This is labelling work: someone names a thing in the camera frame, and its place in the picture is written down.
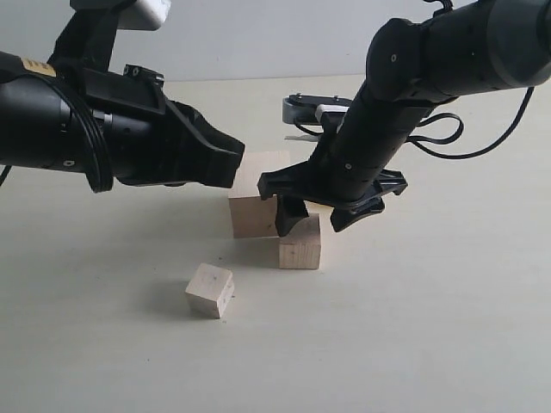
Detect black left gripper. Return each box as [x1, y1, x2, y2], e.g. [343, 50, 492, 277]
[81, 65, 245, 188]

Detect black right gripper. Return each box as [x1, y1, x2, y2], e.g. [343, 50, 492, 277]
[257, 139, 407, 237]

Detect medium wooden cube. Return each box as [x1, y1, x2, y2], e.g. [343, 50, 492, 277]
[279, 213, 322, 270]

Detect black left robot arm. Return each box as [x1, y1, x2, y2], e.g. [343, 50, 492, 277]
[1, 53, 245, 193]

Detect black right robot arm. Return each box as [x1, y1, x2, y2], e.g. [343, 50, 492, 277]
[257, 1, 550, 236]

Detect large wooden cube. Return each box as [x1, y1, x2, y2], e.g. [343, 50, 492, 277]
[228, 151, 291, 238]

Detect small wooden cube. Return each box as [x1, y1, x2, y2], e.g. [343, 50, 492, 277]
[185, 263, 235, 319]

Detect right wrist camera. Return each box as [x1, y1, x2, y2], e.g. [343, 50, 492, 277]
[282, 93, 352, 142]

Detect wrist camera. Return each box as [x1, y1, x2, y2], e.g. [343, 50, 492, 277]
[282, 93, 352, 142]
[47, 0, 171, 72]

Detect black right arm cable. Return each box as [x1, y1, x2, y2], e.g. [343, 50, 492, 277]
[408, 85, 537, 159]

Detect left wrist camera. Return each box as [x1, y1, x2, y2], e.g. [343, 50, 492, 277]
[47, 0, 171, 72]

